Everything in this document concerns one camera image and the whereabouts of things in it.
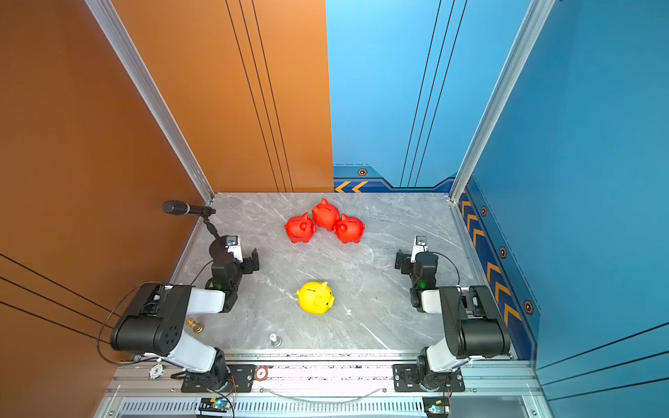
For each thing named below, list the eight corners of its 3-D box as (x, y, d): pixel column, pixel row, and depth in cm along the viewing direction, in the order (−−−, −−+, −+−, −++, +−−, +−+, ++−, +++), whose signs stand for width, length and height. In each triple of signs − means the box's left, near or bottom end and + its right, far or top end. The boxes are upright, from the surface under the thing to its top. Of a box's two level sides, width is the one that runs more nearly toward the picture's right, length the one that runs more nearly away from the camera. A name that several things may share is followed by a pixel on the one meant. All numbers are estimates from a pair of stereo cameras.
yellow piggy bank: (299, 316, 87) (294, 306, 79) (301, 293, 92) (297, 281, 85) (334, 316, 87) (333, 306, 79) (335, 293, 92) (334, 281, 85)
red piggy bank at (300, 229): (295, 248, 103) (291, 234, 96) (288, 236, 107) (284, 221, 100) (316, 238, 107) (314, 223, 99) (309, 226, 110) (306, 211, 103)
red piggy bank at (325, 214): (326, 236, 107) (325, 223, 100) (310, 222, 112) (308, 208, 105) (341, 225, 111) (341, 211, 104) (325, 212, 116) (324, 197, 109)
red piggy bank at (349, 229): (335, 243, 106) (334, 227, 98) (340, 227, 111) (340, 211, 103) (359, 248, 104) (360, 233, 96) (363, 232, 109) (365, 217, 101)
